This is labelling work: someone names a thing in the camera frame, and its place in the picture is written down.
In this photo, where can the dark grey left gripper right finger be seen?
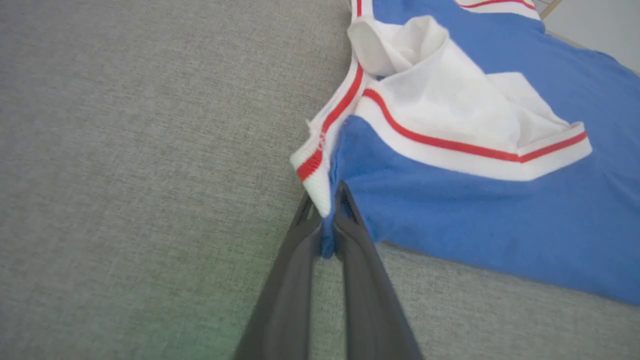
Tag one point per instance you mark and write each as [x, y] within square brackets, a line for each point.
[370, 300]

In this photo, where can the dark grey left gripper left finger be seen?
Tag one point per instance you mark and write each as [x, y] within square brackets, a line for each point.
[285, 300]

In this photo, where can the blue garment with striped trim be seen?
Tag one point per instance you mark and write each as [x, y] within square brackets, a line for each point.
[500, 210]

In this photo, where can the grey fabric sofa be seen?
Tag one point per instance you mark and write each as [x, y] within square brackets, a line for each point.
[125, 150]

